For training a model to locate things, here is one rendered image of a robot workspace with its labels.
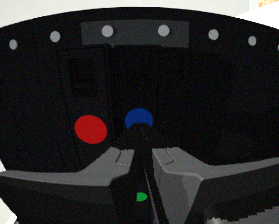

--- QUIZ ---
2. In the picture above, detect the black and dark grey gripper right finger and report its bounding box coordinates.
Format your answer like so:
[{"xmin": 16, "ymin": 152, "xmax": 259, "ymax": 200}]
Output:
[{"xmin": 140, "ymin": 123, "xmax": 279, "ymax": 224}]

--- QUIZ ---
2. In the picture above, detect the black server rack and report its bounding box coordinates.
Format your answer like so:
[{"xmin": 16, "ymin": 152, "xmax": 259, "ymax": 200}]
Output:
[{"xmin": 0, "ymin": 7, "xmax": 279, "ymax": 173}]

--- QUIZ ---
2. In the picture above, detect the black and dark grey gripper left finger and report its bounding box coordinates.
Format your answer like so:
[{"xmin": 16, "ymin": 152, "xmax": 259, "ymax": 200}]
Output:
[{"xmin": 0, "ymin": 123, "xmax": 141, "ymax": 224}]

